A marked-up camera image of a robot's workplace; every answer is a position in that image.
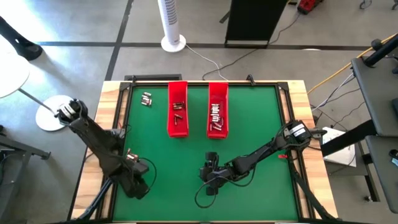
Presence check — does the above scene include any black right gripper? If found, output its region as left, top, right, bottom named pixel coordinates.
left=199, top=152, right=233, bottom=196

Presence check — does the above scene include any red plastic bin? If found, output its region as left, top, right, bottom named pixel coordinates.
left=167, top=81, right=190, bottom=138
left=206, top=82, right=229, bottom=139

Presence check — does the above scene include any green table mat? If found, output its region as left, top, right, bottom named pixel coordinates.
left=112, top=84, right=300, bottom=222

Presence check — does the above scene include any black diagonal strut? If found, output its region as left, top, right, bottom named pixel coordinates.
left=76, top=179, right=114, bottom=222
left=285, top=154, right=335, bottom=222

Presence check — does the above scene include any black floor plate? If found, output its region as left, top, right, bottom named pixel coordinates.
left=124, top=73, right=183, bottom=82

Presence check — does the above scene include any white box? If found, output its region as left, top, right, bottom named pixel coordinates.
left=322, top=126, right=357, bottom=168

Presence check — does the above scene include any black desk crossbar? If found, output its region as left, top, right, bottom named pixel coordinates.
left=320, top=119, right=377, bottom=157

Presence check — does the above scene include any white tower fan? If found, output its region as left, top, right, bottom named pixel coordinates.
left=157, top=0, right=187, bottom=53

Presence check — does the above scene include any black partition panel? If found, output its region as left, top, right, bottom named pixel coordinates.
left=224, top=0, right=289, bottom=49

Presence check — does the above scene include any black chair leg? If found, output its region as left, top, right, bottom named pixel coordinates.
left=0, top=16, right=44, bottom=62

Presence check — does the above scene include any grey desk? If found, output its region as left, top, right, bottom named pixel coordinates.
left=350, top=55, right=398, bottom=215

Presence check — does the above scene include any red and black device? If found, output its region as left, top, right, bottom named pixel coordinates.
left=297, top=0, right=324, bottom=16

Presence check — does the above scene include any grey metal table frame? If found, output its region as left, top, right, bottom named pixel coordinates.
left=0, top=124, right=52, bottom=224

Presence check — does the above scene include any black floor cable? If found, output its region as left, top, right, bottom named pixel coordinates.
left=201, top=12, right=301, bottom=81

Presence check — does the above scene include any white fan cable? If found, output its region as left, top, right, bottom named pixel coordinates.
left=185, top=44, right=228, bottom=82

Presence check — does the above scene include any white round pedestal table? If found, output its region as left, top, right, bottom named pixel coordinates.
left=0, top=51, right=78, bottom=131

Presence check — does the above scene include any yellow cable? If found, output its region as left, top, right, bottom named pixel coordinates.
left=307, top=32, right=398, bottom=95

